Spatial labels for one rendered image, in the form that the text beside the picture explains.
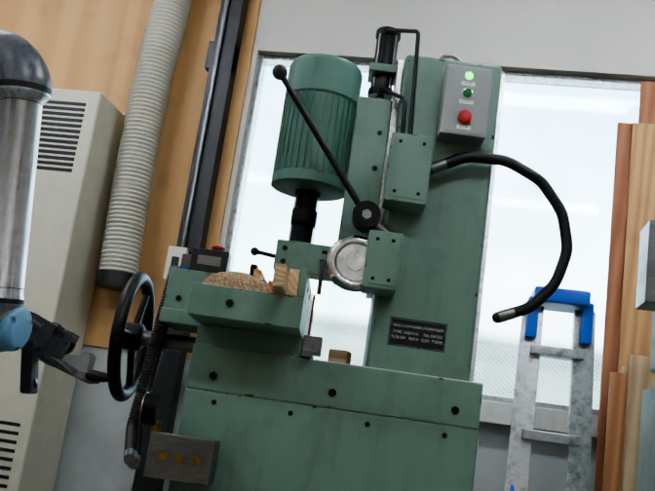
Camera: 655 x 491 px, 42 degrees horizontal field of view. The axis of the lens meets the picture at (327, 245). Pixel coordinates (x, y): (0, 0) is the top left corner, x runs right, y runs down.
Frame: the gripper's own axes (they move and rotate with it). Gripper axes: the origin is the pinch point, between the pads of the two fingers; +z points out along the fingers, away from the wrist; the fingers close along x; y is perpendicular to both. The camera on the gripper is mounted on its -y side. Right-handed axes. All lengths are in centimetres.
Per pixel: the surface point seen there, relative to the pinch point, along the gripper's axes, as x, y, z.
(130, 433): -10.9, -4.0, 14.9
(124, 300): -10.5, 18.8, -0.2
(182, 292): -8.7, 26.0, 9.5
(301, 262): -1, 45, 28
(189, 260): -4.4, 33.1, 6.3
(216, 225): 140, 63, -25
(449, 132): -14, 83, 44
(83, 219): 125, 39, -67
